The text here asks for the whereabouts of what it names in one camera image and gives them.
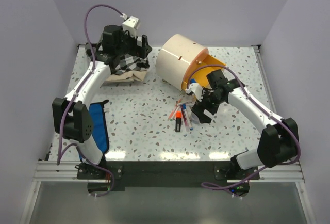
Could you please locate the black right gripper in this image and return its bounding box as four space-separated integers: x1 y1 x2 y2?
191 87 224 124

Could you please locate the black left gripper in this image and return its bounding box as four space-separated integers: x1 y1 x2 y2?
115 26 152 59

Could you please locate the clear round pin box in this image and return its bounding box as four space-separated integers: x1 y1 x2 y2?
190 111 200 124

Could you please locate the blue capped white marker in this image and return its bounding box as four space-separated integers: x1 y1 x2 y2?
182 104 193 131

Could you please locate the orange black highlighter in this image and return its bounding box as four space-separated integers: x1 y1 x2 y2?
175 111 182 132

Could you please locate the orange capped marker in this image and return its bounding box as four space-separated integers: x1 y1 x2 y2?
168 105 179 120

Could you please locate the yellow drawer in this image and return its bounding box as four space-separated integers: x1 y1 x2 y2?
181 54 226 90

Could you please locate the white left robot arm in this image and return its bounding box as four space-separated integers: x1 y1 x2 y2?
52 25 152 179

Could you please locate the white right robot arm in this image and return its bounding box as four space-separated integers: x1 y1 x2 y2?
185 70 301 179

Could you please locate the black white checkered cloth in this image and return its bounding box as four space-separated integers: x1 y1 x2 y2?
85 42 150 76

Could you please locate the beige folded cloth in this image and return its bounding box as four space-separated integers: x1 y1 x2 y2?
101 64 149 85

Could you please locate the round beige drawer organizer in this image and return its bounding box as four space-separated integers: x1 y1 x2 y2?
155 34 209 90

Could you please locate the blue cloth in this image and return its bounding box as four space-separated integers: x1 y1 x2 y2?
89 100 109 154

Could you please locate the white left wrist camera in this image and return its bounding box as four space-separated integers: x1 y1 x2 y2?
122 16 140 38

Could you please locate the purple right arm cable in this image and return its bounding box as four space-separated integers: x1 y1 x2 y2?
182 65 300 196

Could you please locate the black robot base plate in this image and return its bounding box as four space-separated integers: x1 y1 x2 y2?
75 161 258 193

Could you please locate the aluminium frame rail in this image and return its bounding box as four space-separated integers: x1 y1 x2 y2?
19 159 83 224

